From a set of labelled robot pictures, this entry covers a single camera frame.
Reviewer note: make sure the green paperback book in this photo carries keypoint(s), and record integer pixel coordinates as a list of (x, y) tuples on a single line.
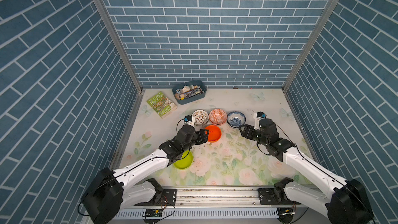
[(161, 104)]

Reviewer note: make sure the white vent strip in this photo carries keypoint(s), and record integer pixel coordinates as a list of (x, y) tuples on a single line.
[(202, 213)]

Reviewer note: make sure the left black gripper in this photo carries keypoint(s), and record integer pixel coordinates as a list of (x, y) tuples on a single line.
[(203, 138)]

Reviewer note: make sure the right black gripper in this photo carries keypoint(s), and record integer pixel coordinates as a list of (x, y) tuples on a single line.
[(247, 129)]

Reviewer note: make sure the circuit board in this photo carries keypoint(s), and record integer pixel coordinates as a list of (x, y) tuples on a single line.
[(285, 215), (153, 213)]

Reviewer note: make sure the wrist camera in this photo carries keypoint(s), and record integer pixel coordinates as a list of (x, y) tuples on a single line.
[(257, 117), (189, 120)]

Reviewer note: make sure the right circuit board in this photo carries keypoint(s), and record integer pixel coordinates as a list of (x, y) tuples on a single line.
[(285, 215)]

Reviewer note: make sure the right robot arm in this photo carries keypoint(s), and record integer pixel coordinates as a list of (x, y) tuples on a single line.
[(341, 201)]

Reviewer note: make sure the items in bin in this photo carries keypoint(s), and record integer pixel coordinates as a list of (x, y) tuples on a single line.
[(188, 92)]

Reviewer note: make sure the plain orange bowl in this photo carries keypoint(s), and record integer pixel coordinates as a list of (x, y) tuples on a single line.
[(214, 133)]

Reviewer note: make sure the left circuit board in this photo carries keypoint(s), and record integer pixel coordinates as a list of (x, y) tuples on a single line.
[(153, 213)]

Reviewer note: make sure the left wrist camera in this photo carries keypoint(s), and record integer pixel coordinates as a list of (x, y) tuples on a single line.
[(189, 120)]

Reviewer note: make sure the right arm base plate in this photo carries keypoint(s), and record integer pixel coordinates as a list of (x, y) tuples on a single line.
[(272, 196)]

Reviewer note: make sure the teal plastic bin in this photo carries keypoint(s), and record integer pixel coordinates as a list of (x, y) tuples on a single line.
[(194, 98)]

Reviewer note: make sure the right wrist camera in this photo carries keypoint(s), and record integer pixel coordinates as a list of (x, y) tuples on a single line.
[(257, 117)]

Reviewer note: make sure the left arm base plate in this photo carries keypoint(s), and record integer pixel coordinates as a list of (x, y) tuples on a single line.
[(161, 198)]

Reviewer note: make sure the lime green bowl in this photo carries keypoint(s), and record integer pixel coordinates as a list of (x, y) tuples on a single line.
[(185, 161)]

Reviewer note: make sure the orange geometric pattern bowl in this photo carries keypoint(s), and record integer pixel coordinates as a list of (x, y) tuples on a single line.
[(218, 116)]

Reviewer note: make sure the aluminium rail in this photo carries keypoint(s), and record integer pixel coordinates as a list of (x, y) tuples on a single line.
[(240, 196)]

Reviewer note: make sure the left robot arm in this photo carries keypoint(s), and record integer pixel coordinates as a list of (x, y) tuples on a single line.
[(111, 191)]

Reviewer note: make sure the brown lattice bowl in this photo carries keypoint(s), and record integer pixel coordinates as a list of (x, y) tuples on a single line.
[(200, 117)]

